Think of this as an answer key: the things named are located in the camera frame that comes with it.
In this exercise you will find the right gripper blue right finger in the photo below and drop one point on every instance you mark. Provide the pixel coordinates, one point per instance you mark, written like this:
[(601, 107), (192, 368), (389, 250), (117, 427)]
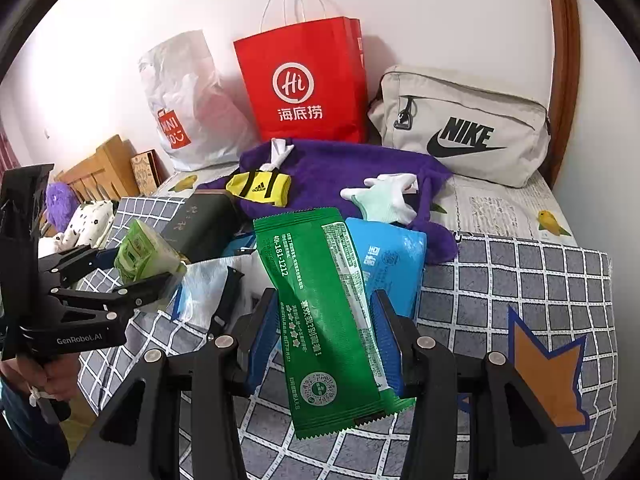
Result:
[(392, 336)]

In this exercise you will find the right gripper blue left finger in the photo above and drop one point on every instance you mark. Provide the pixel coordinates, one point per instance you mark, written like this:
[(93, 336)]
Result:
[(259, 338)]

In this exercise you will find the green wet wipe packet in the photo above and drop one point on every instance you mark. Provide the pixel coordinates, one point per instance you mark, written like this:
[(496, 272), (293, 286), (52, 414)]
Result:
[(333, 370)]

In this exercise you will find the blue tissue pack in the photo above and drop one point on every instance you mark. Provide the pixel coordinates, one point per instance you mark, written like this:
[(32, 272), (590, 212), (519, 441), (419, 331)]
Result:
[(391, 258)]

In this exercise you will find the light green tissue packet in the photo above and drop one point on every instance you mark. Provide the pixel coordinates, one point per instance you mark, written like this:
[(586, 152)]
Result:
[(143, 253)]

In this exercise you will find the dark green tea tin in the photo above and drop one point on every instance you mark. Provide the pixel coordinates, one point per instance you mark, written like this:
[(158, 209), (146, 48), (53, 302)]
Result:
[(203, 225)]

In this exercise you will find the mint green knit glove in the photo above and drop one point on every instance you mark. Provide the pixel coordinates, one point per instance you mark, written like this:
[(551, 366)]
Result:
[(382, 199)]

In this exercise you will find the yellow black adidas sock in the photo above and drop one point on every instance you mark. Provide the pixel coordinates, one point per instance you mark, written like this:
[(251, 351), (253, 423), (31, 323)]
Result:
[(262, 187)]

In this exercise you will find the person left hand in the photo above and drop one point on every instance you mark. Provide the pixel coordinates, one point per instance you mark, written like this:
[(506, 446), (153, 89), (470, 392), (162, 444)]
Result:
[(57, 378)]

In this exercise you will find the white spotted pillow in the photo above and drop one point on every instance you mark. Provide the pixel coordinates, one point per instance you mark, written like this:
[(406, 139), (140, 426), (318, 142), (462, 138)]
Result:
[(88, 226)]

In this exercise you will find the purple plush toy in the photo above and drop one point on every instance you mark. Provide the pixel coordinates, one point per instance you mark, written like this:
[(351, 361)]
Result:
[(61, 204)]

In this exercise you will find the grey checked bed sheet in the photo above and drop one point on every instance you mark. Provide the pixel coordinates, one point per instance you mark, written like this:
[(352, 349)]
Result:
[(547, 307)]

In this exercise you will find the purple fleece blanket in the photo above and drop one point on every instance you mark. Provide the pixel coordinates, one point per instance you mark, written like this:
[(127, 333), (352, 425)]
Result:
[(321, 169)]

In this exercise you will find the brown patterned box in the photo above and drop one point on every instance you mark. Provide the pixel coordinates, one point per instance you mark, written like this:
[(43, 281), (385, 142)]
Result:
[(145, 171)]

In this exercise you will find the beige nike bag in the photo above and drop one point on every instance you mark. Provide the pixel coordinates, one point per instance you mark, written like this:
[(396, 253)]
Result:
[(480, 129)]

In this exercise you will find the white miniso plastic bag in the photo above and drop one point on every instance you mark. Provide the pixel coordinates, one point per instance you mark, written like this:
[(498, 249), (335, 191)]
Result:
[(198, 123)]

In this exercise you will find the red haidilao paper bag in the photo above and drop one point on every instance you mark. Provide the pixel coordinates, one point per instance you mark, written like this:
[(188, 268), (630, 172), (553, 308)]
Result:
[(307, 80)]

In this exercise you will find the wooden door frame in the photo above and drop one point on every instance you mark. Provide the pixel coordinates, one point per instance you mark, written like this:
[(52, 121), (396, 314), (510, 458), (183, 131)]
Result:
[(564, 84)]

